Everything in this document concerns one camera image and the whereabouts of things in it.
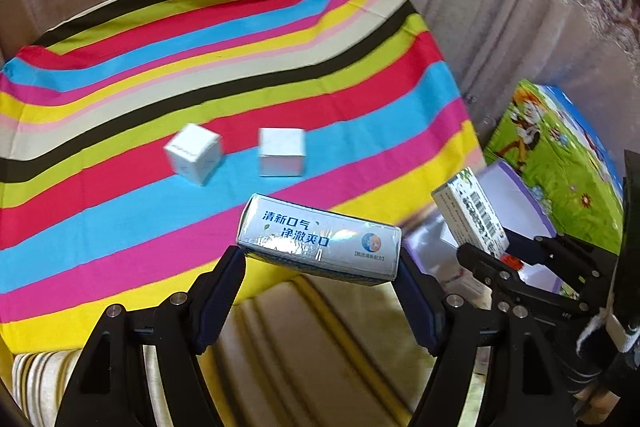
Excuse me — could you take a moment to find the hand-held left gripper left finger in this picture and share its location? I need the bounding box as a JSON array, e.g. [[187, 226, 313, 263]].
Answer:
[[54, 244, 246, 427]]

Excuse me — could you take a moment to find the colourful striped cloth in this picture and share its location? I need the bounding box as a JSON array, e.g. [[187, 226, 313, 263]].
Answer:
[[0, 0, 486, 353]]

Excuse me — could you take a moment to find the silver white cube box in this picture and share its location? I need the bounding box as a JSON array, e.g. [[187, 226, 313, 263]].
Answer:
[[257, 127, 307, 178]]

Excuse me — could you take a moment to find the beige striped plush cushion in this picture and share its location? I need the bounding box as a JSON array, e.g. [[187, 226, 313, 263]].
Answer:
[[10, 277, 501, 427]]

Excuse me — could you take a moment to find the purple-rimmed white box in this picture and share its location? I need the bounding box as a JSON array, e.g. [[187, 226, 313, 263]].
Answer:
[[402, 159, 561, 303]]

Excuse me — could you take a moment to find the green cartoon printed blanket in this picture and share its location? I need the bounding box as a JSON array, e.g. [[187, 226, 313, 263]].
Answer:
[[482, 79, 626, 253]]

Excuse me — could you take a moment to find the small white box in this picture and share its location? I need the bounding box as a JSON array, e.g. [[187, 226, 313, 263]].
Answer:
[[164, 123, 223, 185]]

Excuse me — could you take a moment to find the white cord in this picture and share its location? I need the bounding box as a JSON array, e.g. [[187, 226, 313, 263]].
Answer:
[[575, 304, 631, 355]]

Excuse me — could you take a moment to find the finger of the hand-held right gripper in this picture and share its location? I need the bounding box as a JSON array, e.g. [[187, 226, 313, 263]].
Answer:
[[457, 244, 591, 320], [504, 229, 613, 283]]

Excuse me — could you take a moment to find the floral lace curtain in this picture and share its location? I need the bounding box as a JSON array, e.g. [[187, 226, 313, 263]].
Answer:
[[450, 0, 640, 158]]

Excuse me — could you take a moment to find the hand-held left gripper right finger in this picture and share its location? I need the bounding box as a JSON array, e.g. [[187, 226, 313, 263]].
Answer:
[[397, 252, 586, 427]]

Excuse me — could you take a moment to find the white barcode box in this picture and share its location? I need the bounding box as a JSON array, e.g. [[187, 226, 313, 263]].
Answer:
[[431, 167, 508, 260]]

